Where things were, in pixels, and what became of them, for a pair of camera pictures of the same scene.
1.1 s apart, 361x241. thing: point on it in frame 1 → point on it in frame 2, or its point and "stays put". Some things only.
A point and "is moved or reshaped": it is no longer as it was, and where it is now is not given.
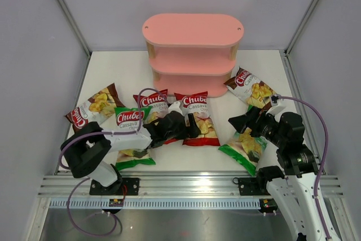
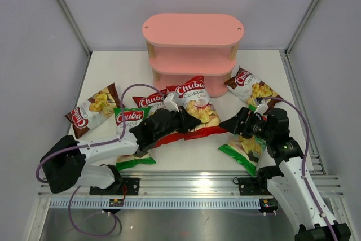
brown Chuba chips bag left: [99, 108] stays put
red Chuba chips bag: [197, 103] is moved or reshaped
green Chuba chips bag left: [127, 119] stays put
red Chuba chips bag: [158, 100] stays put
